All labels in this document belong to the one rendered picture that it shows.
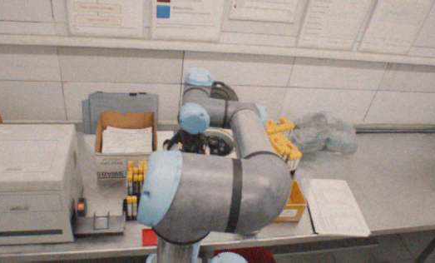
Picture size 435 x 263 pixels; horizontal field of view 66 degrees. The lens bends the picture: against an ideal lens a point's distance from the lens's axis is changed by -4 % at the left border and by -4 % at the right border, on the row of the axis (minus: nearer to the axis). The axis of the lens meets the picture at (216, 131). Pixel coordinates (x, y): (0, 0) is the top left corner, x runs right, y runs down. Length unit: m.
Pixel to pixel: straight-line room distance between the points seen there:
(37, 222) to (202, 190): 0.82
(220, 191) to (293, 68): 1.27
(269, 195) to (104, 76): 1.19
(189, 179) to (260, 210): 0.11
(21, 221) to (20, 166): 0.19
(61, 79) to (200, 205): 1.22
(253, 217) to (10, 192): 0.81
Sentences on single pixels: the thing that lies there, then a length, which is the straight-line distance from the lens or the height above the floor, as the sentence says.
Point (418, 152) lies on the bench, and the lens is 2.17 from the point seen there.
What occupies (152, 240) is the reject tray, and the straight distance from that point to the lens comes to 1.28.
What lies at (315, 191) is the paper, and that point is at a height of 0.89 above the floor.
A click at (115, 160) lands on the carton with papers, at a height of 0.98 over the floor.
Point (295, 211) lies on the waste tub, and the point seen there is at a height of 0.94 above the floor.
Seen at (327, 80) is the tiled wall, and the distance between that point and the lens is 1.82.
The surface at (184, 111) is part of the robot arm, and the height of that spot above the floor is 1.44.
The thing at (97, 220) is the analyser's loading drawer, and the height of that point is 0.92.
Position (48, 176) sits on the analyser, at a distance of 1.10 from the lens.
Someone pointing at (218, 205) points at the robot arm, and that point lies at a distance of 0.49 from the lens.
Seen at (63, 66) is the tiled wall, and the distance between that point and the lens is 1.60.
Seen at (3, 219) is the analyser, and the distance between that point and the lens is 1.25.
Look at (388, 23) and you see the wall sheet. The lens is 1.83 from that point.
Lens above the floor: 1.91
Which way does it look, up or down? 36 degrees down
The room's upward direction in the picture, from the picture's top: 9 degrees clockwise
